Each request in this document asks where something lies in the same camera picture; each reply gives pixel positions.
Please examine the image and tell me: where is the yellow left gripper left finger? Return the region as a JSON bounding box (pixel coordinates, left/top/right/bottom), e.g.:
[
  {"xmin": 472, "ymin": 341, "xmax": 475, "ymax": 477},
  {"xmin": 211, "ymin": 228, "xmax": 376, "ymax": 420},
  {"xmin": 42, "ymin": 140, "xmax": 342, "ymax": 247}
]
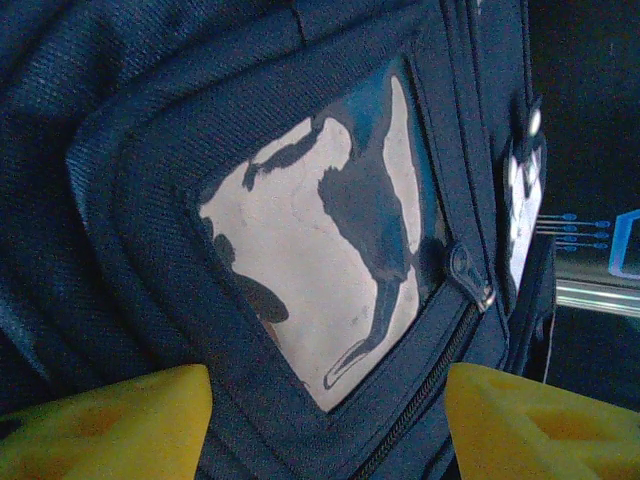
[{"xmin": 0, "ymin": 364, "xmax": 214, "ymax": 480}]

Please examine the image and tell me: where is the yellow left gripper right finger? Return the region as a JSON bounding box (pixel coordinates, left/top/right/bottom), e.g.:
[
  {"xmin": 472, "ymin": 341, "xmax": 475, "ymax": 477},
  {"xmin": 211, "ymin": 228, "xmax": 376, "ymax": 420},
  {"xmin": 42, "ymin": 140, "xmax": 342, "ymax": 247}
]
[{"xmin": 444, "ymin": 362, "xmax": 640, "ymax": 480}]

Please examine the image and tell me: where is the navy blue backpack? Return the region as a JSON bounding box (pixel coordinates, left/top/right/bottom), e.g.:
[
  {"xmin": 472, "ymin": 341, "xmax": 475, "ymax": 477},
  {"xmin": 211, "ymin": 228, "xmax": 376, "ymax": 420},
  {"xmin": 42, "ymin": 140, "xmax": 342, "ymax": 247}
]
[{"xmin": 0, "ymin": 0, "xmax": 559, "ymax": 480}]

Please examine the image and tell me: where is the aluminium frame post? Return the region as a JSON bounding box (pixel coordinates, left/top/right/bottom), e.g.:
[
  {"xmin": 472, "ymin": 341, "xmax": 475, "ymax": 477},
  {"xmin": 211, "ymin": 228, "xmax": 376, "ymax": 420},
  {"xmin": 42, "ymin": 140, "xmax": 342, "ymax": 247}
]
[{"xmin": 552, "ymin": 277, "xmax": 640, "ymax": 321}]

